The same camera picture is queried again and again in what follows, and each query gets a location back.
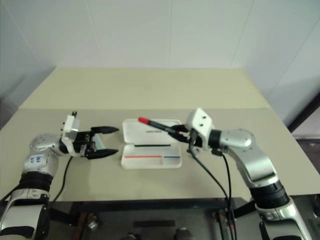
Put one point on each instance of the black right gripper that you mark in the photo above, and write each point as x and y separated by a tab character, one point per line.
196	140

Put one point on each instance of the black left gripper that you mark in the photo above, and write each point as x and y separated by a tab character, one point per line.
83	141

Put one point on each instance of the red capped black marker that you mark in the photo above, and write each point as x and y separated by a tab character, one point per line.
155	123

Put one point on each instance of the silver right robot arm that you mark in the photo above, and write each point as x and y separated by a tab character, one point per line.
257	162

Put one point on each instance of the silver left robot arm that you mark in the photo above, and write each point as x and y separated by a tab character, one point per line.
40	160

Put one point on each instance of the white plastic pencil case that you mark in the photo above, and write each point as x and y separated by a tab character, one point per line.
150	152

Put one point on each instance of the small silver metal fitting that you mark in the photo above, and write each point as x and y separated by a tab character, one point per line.
92	225

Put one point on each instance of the dark rounded shape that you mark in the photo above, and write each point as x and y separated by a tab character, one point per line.
183	234

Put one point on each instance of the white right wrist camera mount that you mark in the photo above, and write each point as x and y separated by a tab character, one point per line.
201	122

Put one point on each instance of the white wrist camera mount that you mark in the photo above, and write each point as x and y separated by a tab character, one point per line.
201	122
71	125

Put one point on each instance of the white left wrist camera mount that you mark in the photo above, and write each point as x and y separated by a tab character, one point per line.
71	125

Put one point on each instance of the black table frame bar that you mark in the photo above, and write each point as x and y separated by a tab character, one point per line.
150	203

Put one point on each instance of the black slanted metal post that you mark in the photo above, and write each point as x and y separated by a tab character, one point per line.
303	112

